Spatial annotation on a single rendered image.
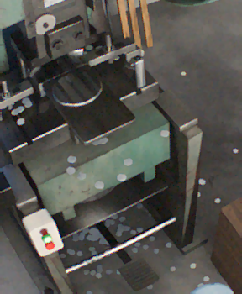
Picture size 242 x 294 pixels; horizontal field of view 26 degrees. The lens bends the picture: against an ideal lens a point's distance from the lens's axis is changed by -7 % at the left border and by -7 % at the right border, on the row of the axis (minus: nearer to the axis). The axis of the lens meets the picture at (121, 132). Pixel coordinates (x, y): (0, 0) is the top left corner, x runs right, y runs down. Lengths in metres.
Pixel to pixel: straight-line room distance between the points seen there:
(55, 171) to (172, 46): 1.51
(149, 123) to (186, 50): 1.31
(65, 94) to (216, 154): 1.02
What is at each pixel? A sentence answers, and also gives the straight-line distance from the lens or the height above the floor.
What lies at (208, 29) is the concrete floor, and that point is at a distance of 2.91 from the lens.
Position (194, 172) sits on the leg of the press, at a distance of 1.59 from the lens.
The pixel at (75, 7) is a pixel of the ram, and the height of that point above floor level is 1.00.
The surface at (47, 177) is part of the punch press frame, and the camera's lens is 1.38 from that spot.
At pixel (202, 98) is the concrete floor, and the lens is 2.47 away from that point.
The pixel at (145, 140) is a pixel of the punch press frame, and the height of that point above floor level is 0.62.
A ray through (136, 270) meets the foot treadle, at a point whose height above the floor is 0.16.
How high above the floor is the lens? 1.70
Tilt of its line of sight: 47 degrees down
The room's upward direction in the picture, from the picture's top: 6 degrees counter-clockwise
